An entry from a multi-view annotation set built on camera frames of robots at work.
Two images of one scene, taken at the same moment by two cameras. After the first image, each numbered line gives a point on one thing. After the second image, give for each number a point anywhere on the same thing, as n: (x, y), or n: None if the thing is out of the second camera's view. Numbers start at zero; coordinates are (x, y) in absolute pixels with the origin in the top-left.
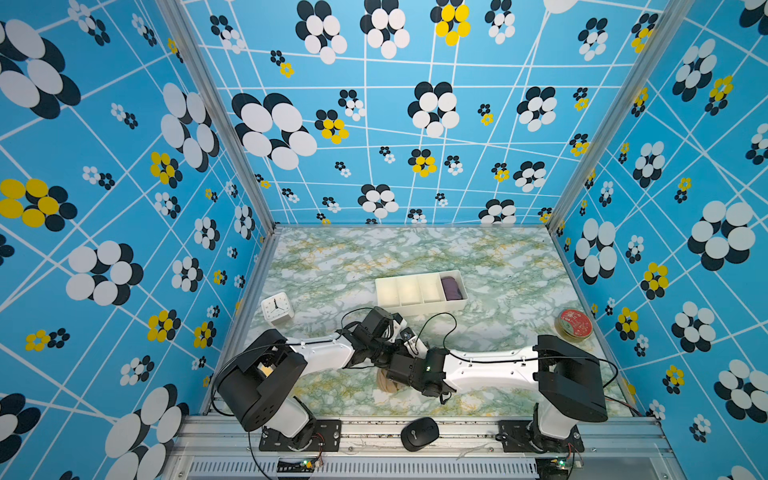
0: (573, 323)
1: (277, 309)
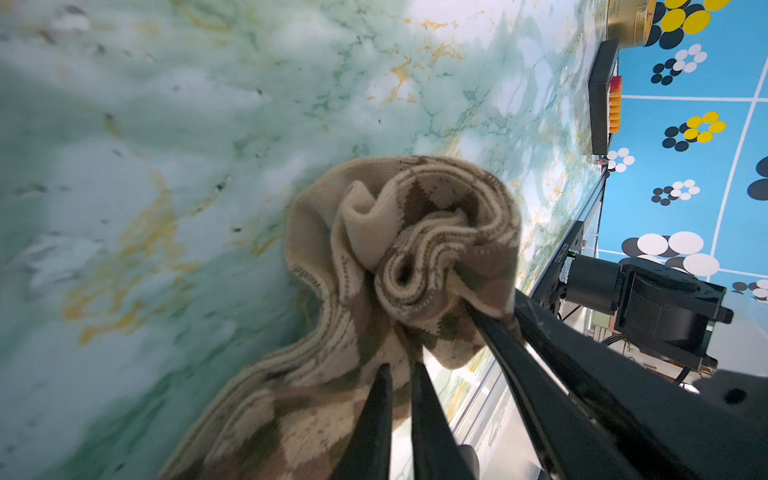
0: (631, 22)
1: None
